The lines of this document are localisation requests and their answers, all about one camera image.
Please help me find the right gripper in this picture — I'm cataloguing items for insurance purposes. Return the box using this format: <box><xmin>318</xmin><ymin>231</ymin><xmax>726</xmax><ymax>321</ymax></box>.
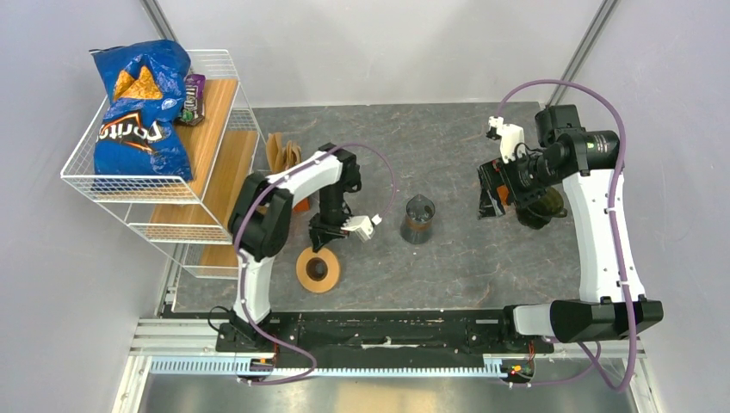
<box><xmin>476</xmin><ymin>150</ymin><xmax>560</xmax><ymax>219</ymax></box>

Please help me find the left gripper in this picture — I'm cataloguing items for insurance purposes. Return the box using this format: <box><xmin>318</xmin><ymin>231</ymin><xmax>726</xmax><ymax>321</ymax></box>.
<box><xmin>308</xmin><ymin>182</ymin><xmax>355</xmax><ymax>253</ymax></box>

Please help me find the wooden dripper collar ring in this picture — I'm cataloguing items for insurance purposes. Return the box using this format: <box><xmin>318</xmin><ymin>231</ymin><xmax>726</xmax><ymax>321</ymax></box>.
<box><xmin>295</xmin><ymin>246</ymin><xmax>342</xmax><ymax>295</ymax></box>

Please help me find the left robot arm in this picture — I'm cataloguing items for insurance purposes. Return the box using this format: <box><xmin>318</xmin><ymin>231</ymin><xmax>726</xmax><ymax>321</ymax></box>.
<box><xmin>222</xmin><ymin>144</ymin><xmax>373</xmax><ymax>352</ymax></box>

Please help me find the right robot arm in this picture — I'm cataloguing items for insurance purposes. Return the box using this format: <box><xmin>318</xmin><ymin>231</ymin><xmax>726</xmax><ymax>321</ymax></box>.
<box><xmin>478</xmin><ymin>105</ymin><xmax>665</xmax><ymax>352</ymax></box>

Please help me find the orange filter holder box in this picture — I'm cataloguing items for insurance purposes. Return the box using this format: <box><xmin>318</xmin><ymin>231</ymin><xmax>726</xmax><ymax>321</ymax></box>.
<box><xmin>293</xmin><ymin>197</ymin><xmax>311</xmax><ymax>213</ymax></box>

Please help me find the dark green ceramic dripper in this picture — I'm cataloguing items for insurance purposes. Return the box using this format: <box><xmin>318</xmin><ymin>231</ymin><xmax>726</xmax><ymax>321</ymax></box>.
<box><xmin>516</xmin><ymin>188</ymin><xmax>568</xmax><ymax>230</ymax></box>

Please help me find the dark glass carafe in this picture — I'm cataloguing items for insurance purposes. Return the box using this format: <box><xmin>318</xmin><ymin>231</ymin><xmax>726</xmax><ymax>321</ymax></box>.
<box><xmin>399</xmin><ymin>194</ymin><xmax>436</xmax><ymax>244</ymax></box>

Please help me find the purple candy packet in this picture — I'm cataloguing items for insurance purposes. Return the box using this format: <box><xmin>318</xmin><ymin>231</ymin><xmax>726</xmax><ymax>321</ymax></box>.
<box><xmin>175</xmin><ymin>73</ymin><xmax>207</xmax><ymax>126</ymax></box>

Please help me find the blue Doritos chip bag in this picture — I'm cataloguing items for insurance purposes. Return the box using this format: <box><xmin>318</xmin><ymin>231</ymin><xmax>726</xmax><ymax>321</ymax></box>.
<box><xmin>90</xmin><ymin>40</ymin><xmax>193</xmax><ymax>182</ymax></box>

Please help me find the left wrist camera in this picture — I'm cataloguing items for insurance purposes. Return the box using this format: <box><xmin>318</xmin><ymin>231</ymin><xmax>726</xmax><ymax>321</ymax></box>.
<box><xmin>341</xmin><ymin>214</ymin><xmax>382</xmax><ymax>242</ymax></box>

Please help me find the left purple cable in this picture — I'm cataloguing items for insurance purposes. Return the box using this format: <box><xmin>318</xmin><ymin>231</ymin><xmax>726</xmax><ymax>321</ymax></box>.
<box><xmin>232</xmin><ymin>142</ymin><xmax>399</xmax><ymax>387</ymax></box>

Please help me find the purple cable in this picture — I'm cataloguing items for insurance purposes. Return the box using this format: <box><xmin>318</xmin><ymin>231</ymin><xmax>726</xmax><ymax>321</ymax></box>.
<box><xmin>232</xmin><ymin>142</ymin><xmax>399</xmax><ymax>387</ymax></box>
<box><xmin>496</xmin><ymin>78</ymin><xmax>635</xmax><ymax>393</ymax></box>

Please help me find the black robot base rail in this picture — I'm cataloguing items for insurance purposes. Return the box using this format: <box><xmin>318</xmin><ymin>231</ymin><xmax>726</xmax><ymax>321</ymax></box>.
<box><xmin>215</xmin><ymin>310</ymin><xmax>554</xmax><ymax>372</ymax></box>

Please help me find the white wire shelf rack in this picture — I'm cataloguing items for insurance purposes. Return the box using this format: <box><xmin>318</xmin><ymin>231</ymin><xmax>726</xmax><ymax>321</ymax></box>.
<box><xmin>60</xmin><ymin>49</ymin><xmax>263</xmax><ymax>279</ymax></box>

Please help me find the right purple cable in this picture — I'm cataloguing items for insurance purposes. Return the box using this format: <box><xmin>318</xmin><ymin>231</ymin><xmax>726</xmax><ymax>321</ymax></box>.
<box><xmin>496</xmin><ymin>78</ymin><xmax>635</xmax><ymax>393</ymax></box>

